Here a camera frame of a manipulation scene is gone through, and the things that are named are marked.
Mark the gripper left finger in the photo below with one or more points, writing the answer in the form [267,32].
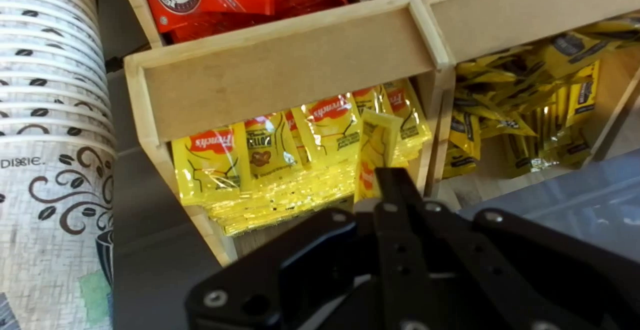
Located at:
[395,250]

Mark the heap of yellow black-printed packets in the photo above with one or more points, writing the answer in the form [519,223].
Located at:
[520,95]

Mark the clear plastic bin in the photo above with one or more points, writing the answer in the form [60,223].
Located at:
[575,195]

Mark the stack of patterned paper cups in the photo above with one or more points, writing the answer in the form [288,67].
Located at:
[50,120]

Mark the wooden compartment organizer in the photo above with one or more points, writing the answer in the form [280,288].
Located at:
[280,70]

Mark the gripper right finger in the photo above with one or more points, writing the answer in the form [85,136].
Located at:
[500,270]

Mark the yellow mustard packet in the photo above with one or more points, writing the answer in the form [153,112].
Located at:
[377,140]

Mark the heap of yellow mustard packets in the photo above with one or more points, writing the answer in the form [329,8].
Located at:
[280,170]

